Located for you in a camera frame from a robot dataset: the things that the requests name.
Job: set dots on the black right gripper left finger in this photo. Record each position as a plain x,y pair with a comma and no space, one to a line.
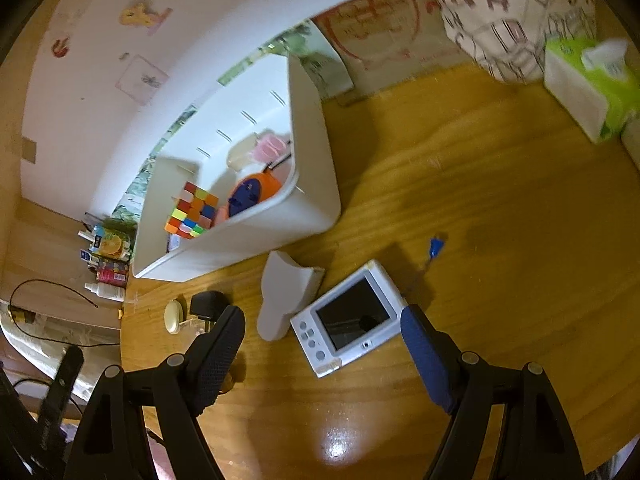
111,440

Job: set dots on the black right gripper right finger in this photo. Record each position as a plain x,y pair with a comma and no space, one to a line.
535,440

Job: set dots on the multicolour puzzle cube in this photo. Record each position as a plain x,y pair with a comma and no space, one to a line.
193,214

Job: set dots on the orange blue tape measure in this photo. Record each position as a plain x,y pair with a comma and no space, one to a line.
252,190

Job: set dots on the pink hair roller brush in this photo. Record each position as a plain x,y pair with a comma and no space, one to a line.
269,148

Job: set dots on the black marker pen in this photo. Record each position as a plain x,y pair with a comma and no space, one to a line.
279,161

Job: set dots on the gold oval compact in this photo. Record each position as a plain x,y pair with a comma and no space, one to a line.
173,316

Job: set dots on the white spray bottle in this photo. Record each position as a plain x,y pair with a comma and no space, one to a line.
106,291

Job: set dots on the black power adapter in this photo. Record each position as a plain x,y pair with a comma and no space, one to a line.
209,305

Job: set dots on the pink red packet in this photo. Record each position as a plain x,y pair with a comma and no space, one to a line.
113,272

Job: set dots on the white handheld game console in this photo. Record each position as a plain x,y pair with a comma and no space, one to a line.
352,319

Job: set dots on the small blue pin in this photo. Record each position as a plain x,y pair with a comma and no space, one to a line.
436,244

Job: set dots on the white foam piece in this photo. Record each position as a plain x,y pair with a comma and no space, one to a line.
287,288

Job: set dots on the green tissue box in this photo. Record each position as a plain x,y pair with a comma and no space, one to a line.
593,82

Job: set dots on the white plastic storage bin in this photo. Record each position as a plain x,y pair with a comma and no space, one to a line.
274,96

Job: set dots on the patterned fabric bag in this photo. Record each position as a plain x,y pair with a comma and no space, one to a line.
507,37

